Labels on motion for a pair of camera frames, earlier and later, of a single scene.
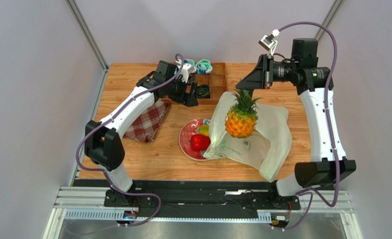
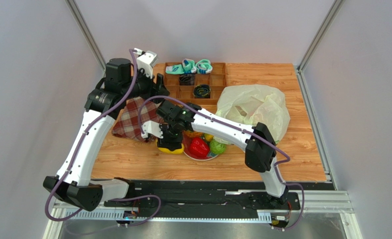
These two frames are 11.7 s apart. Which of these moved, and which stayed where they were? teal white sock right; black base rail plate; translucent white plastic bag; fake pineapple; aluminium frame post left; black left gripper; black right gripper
Moved: fake pineapple; black right gripper; black left gripper; translucent white plastic bag
Stayed: black base rail plate; teal white sock right; aluminium frame post left
